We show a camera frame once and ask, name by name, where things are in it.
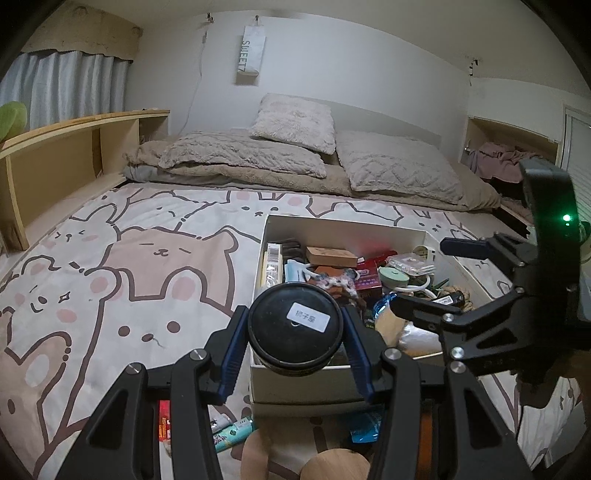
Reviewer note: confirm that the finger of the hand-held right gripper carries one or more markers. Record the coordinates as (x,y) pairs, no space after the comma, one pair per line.
(485,249)
(461,327)

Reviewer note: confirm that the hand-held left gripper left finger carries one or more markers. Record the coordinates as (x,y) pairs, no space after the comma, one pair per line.
(231,350)

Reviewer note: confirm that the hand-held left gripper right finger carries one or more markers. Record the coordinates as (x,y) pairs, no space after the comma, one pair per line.
(358,355)

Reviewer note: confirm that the black round jar white label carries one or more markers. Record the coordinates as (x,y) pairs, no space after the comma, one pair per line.
(277,332)

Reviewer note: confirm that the white cardboard box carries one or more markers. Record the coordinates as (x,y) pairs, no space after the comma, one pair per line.
(346,228)

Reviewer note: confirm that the black tube with label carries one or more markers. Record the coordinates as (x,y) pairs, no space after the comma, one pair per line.
(448,300)

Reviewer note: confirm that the tan cork sheet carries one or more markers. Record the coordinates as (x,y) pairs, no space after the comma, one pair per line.
(390,327)

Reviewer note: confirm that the blue plastic wrapper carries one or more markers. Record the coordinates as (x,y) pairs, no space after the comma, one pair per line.
(384,304)

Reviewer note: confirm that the white plug adapter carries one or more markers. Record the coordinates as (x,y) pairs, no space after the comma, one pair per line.
(425,253)

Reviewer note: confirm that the blue plastic packet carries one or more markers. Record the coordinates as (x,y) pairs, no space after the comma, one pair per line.
(365,427)

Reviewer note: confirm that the clear nail tips case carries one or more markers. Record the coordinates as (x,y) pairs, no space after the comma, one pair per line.
(413,264)

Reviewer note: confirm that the dark red box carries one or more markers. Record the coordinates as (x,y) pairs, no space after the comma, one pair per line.
(369,281)

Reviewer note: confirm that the floral fabric scrunchie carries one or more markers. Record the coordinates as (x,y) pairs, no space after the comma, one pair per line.
(334,281)

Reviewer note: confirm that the green printed lighter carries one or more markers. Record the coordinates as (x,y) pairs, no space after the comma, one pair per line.
(233,434)

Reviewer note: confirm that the mint green round tape measure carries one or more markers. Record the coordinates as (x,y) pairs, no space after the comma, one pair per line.
(393,277)

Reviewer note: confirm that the pile of pinkish clothes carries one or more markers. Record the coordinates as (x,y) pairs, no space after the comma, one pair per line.
(498,159)

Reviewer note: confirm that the yellow and white packet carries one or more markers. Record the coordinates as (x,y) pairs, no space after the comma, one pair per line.
(272,263)

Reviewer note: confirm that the small red packet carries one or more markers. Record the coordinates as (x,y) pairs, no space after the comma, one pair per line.
(165,422)

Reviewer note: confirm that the white window blind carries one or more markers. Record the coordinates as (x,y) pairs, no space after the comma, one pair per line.
(578,161)

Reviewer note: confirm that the brown cork box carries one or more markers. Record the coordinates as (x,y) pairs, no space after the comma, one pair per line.
(330,256)

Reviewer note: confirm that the round wooden coaster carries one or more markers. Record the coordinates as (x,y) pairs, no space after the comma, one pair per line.
(334,466)
(258,457)

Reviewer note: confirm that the black hair clip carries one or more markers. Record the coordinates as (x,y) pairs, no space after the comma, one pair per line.
(293,249)

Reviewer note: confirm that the beige knit pattern pillow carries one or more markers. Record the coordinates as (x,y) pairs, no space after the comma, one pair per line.
(397,168)

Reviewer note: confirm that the white bed headboard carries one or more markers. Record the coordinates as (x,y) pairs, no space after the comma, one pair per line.
(392,124)

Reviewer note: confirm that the beige fuzzy blanket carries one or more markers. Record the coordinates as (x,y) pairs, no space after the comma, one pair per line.
(231,182)

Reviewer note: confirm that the bear and rabbit printed bedsheet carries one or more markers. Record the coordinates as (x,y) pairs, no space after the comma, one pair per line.
(138,207)

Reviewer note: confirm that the flat fluffy beige pillow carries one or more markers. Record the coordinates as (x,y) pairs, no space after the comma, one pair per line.
(240,154)

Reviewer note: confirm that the small fluffy beige pillow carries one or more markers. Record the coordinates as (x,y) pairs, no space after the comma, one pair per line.
(291,122)

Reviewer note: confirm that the light wooden bedside shelf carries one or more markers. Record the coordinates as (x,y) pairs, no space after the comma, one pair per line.
(60,157)

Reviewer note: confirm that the white hanging paper bag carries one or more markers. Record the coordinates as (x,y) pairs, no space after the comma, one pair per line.
(251,55)

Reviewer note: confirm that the pale blue curtain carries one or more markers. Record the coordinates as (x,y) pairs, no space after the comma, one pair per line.
(69,87)

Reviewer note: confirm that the green plush toy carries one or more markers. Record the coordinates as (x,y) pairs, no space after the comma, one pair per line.
(11,120)

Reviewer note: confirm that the beige curtain valance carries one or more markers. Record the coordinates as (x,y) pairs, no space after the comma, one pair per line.
(83,32)

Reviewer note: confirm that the wall niche shelf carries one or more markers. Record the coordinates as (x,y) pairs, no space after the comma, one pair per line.
(508,131)

